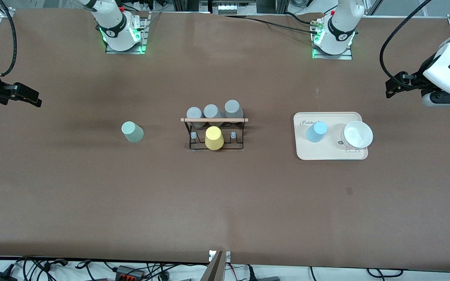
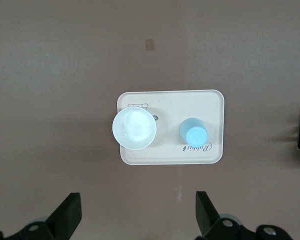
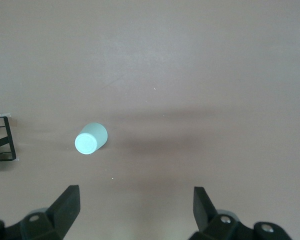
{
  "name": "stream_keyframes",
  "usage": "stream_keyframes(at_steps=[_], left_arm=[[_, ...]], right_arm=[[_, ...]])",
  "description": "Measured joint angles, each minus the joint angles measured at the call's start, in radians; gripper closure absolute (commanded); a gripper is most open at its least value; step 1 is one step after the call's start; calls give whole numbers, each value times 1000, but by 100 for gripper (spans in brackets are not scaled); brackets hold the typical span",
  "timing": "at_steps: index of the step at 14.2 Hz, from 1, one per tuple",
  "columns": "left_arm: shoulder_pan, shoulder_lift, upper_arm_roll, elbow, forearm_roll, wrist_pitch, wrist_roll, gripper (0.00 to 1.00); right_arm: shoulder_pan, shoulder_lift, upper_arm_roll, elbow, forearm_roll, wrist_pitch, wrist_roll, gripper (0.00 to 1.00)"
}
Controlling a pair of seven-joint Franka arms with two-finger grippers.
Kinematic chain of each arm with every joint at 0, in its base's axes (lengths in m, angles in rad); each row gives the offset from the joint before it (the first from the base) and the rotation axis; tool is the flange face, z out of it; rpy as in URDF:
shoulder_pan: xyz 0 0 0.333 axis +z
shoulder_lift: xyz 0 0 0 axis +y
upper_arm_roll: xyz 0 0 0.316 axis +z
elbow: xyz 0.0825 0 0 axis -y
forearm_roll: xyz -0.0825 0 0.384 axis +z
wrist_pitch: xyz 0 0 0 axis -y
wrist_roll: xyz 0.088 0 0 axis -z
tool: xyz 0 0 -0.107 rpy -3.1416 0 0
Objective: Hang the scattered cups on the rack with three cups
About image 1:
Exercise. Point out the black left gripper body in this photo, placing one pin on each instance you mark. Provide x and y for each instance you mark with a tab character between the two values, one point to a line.
419	78

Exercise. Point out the light blue cup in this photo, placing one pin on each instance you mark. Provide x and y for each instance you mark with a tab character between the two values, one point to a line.
316	132

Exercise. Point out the pale green cup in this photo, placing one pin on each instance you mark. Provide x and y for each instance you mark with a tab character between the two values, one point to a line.
132	132

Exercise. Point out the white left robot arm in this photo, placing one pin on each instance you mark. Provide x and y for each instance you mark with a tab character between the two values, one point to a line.
449	66

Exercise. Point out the white bowl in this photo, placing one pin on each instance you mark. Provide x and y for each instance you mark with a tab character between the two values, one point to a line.
358	134

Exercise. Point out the beige rabbit print tray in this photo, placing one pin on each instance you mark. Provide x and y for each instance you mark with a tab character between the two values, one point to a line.
318	150

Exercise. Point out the grey cup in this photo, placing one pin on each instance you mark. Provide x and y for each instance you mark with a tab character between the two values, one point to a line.
212	111
233	107
195	114

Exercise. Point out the black power adapter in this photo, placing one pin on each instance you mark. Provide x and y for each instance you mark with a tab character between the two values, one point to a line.
2	275

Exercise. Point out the grey power strip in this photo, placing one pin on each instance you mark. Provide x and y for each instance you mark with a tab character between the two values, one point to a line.
233	7

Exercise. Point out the yellow cup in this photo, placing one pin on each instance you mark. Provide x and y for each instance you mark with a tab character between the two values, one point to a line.
214	137

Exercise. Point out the orange black connector block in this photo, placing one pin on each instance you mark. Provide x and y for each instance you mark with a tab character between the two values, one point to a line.
129	272

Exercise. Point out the black plug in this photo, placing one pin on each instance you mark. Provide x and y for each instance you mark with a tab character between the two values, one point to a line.
264	278

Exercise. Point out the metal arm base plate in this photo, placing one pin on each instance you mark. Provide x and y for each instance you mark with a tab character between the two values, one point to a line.
348	56
143	37

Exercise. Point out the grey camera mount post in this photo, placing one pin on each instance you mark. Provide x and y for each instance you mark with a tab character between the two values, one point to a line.
215	267

